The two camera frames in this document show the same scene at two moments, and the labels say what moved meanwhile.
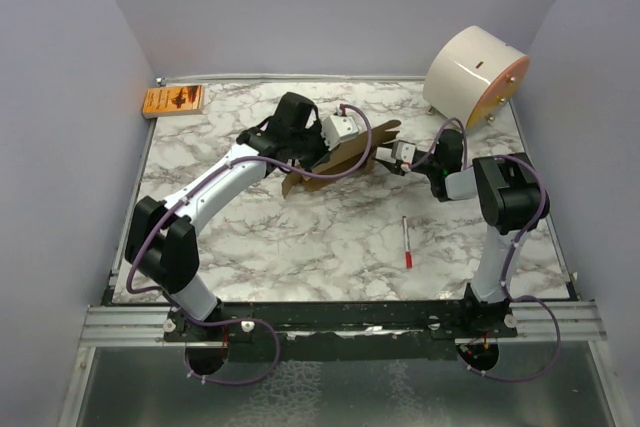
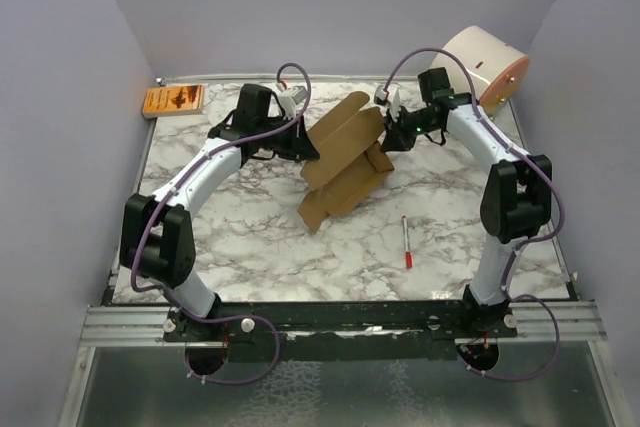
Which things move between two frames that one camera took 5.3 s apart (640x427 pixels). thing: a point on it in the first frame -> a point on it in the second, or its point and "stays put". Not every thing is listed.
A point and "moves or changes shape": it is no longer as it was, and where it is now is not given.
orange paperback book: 166,101 stays put
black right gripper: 391,167 -> 394,139
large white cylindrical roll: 473,75 stays put
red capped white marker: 408,253 stays put
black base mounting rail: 343,330 stays put
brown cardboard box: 340,157 moves or changes shape
